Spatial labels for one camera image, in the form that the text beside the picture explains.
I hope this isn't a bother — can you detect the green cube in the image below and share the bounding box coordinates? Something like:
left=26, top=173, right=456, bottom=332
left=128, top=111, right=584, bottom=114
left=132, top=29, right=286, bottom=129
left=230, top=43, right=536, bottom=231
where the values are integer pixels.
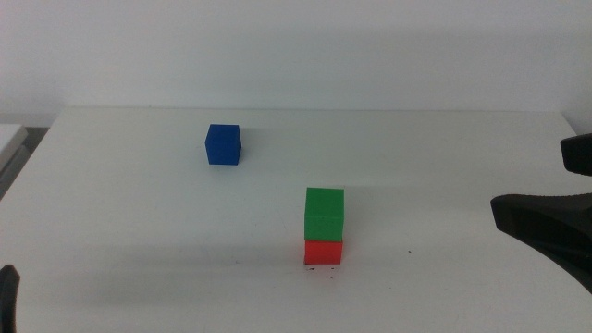
left=303, top=187, right=346, bottom=243

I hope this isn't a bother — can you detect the red cube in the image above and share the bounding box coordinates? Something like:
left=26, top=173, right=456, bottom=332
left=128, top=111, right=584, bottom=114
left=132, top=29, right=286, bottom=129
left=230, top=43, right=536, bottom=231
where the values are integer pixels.
left=303, top=239, right=344, bottom=266

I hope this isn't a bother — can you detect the blue cube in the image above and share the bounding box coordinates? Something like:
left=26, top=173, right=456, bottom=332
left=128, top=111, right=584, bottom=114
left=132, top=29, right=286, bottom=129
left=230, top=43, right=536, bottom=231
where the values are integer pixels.
left=204, top=123, right=242, bottom=167

